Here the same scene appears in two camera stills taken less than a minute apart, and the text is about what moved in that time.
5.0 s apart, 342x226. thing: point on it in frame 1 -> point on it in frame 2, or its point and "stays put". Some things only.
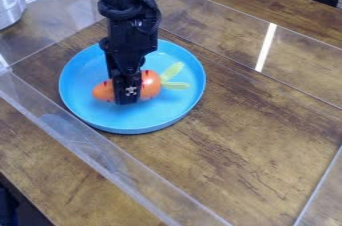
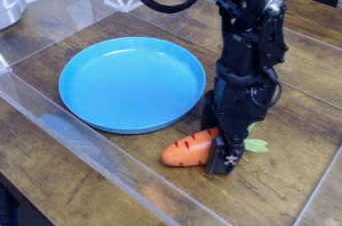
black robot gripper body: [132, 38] -> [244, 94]
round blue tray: [140, 118] stays put
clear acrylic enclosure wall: [231, 141] stays put
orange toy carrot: [104, 93] -> [188, 150]
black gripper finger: [126, 87] -> [224, 154]
